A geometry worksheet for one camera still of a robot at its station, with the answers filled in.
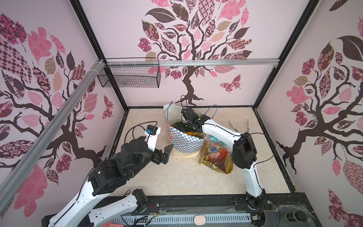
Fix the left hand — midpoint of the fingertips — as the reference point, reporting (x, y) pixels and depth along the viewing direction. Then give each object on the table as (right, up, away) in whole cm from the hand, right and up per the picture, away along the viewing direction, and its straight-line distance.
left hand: (162, 145), depth 60 cm
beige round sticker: (+17, -39, +8) cm, 43 cm away
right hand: (+6, +7, +31) cm, 32 cm away
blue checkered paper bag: (+9, -3, +19) cm, 21 cm away
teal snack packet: (+23, +3, +2) cm, 23 cm away
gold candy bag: (+30, -11, +25) cm, 40 cm away
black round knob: (+62, -34, +4) cm, 70 cm away
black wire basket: (-26, +44, +35) cm, 62 cm away
